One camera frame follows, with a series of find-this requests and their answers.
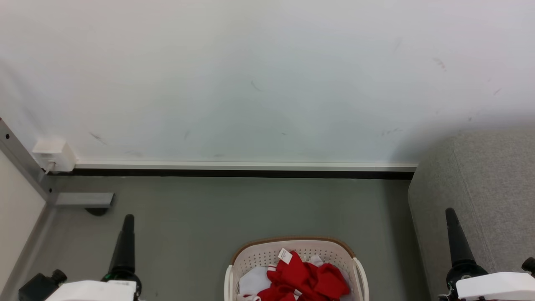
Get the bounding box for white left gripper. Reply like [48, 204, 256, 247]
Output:
[45, 214, 142, 301]

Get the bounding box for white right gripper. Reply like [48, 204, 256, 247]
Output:
[438, 208, 535, 301]

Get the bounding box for red garment with white trim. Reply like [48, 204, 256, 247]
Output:
[256, 250, 312, 301]

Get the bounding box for grey fabric sofa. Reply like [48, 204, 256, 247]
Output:
[408, 130, 535, 301]

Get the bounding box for cream white side panel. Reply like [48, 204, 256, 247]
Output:
[0, 150, 47, 289]

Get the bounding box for white laundry basket brown rim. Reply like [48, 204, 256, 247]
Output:
[224, 237, 370, 301]

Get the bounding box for white black baseboard strip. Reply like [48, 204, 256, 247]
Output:
[74, 162, 419, 181]

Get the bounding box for grey metal frame post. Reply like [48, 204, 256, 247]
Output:
[0, 118, 58, 206]

